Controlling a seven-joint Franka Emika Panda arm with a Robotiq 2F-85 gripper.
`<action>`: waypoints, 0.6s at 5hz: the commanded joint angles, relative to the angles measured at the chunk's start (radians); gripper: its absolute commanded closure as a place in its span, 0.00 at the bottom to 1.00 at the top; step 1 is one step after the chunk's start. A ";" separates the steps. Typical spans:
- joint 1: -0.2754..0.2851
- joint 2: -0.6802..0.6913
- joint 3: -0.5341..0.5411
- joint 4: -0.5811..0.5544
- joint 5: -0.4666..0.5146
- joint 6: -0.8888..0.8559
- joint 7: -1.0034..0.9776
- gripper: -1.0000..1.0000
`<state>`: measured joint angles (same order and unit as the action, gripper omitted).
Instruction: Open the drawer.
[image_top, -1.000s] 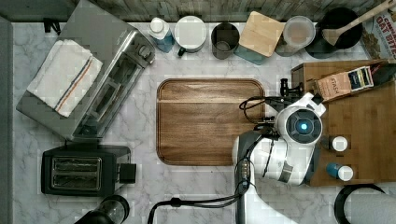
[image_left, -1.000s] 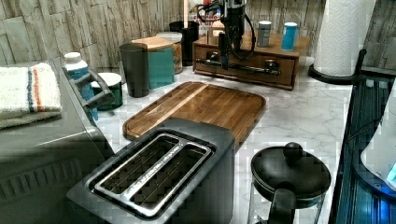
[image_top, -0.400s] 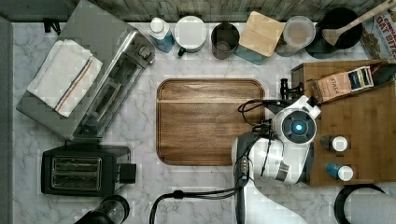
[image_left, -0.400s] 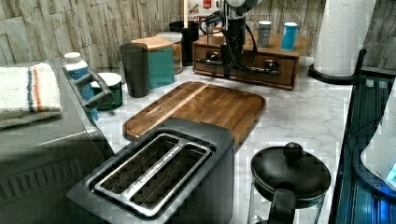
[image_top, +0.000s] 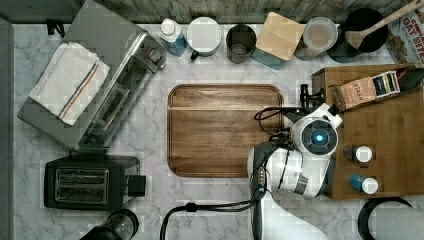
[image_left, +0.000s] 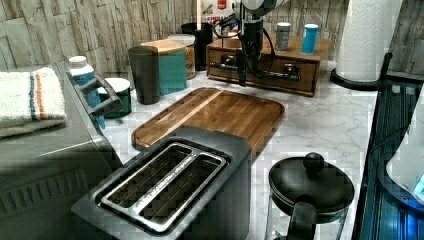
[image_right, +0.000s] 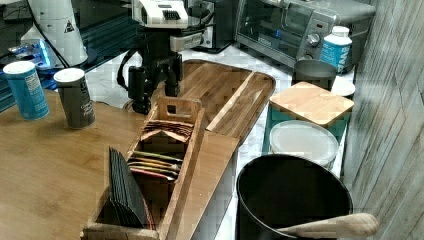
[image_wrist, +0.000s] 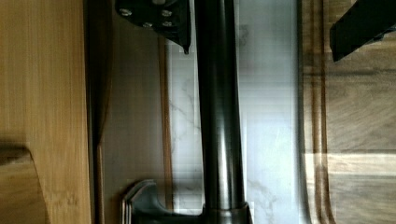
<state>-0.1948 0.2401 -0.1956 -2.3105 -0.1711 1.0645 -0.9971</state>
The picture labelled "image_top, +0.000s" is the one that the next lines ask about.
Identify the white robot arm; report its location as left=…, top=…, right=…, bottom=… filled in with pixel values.
left=247, top=103, right=342, bottom=240

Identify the blue bottle white cap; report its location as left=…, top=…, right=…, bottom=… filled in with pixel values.
left=158, top=18, right=187, bottom=57

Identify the dark shaker white cap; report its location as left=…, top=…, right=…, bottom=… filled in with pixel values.
left=343, top=145, right=373, bottom=163

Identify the stash tea box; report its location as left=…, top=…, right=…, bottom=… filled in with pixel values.
left=330, top=71, right=400, bottom=111

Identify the oat bites cereal box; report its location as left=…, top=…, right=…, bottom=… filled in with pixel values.
left=387, top=8, right=424, bottom=63

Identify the white striped dish towel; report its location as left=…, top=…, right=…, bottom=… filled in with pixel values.
left=29, top=42, right=110, bottom=126

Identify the blue shaker white cap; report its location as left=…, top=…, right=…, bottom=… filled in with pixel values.
left=349, top=174, right=379, bottom=195

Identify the bamboo lid glass container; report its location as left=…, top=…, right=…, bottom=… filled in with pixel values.
left=251, top=12, right=305, bottom=70

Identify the dark grey cup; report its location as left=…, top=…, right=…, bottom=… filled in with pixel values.
left=226, top=24, right=257, bottom=64

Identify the stainless toaster oven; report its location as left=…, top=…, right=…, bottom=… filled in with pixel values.
left=17, top=0, right=166, bottom=153

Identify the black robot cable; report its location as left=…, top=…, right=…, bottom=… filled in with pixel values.
left=159, top=106, right=314, bottom=240

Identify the white lidded mug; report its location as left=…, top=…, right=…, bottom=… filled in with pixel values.
left=186, top=17, right=221, bottom=61

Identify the black utensil pot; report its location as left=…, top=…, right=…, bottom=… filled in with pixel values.
left=327, top=8, right=388, bottom=63

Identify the wooden cutting board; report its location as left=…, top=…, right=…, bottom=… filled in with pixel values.
left=167, top=84, right=283, bottom=178

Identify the wooden spatula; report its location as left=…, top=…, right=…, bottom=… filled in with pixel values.
left=345, top=0, right=424, bottom=49

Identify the black two-slot toaster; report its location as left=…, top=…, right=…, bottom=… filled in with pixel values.
left=44, top=154, right=147, bottom=211

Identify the black drawer handle bar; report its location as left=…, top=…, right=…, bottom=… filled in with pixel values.
left=300, top=84, right=325, bottom=108

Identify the clear lidded plastic jar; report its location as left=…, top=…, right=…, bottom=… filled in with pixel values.
left=295, top=17, right=338, bottom=61

